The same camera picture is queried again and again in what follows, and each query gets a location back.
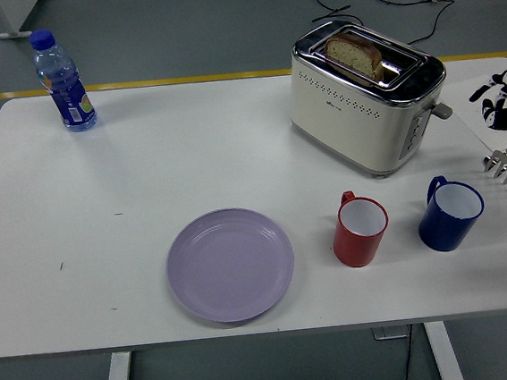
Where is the grey toaster lever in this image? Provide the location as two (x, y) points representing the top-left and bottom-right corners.
(424, 99), (454, 122)

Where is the slice of toast bread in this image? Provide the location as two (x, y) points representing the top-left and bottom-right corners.
(322, 29), (386, 89)

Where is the purple plate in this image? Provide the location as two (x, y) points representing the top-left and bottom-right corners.
(161, 202), (300, 329)

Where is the blue mug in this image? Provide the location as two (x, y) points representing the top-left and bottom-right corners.
(413, 171), (490, 255)

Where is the cream and chrome toaster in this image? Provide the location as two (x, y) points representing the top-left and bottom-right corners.
(281, 9), (460, 188)

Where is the red mug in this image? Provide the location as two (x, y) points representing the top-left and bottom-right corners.
(327, 186), (394, 270)

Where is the clear bottle with blue label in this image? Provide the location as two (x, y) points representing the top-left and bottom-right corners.
(27, 24), (100, 137)

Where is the white desk foot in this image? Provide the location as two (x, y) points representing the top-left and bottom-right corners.
(0, 0), (60, 42)

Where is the long black floor cable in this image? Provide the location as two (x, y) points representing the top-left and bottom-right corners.
(345, 0), (459, 51)

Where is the black toaster power cord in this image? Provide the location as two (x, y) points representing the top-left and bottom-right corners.
(309, 0), (364, 30)

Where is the clear bracket under table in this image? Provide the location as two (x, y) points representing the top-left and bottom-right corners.
(371, 323), (413, 341)

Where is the black cable under table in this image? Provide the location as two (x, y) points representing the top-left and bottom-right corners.
(399, 323), (419, 380)

